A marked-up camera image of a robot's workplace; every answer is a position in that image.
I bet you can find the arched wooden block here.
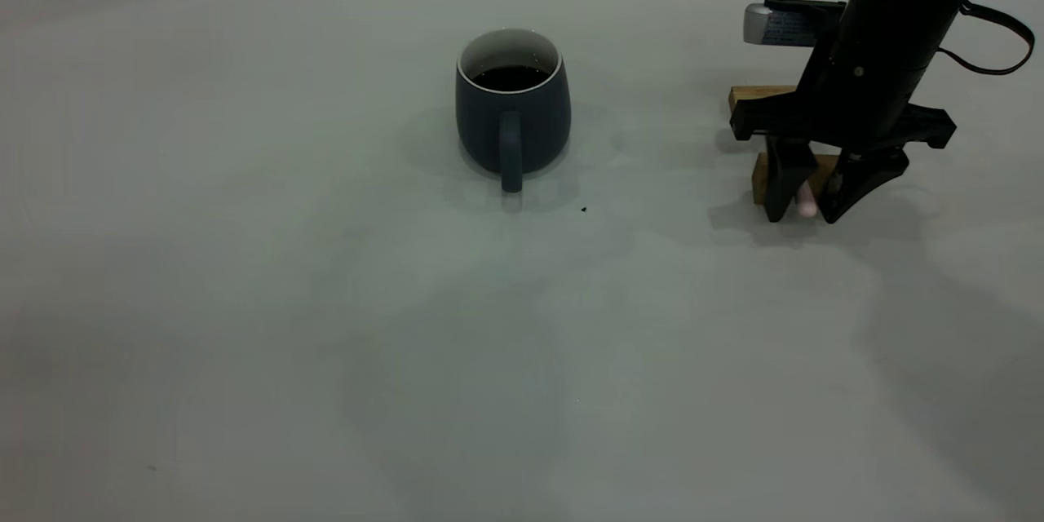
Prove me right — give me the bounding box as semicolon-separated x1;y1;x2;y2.
751;152;843;206

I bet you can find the dark grey ceramic mug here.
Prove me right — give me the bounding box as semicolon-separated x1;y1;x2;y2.
455;29;572;194

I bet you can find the black coffee liquid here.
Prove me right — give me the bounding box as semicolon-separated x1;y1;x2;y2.
471;65;551;93

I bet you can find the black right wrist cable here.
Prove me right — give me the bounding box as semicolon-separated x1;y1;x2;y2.
936;0;1036;77

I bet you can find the flat rectangular wooden block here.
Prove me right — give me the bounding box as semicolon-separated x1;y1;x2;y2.
728;85;800;118

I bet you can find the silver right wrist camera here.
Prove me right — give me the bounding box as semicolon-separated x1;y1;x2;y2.
743;0;847;48

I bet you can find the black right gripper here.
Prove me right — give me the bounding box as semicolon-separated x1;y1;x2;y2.
729;0;957;226

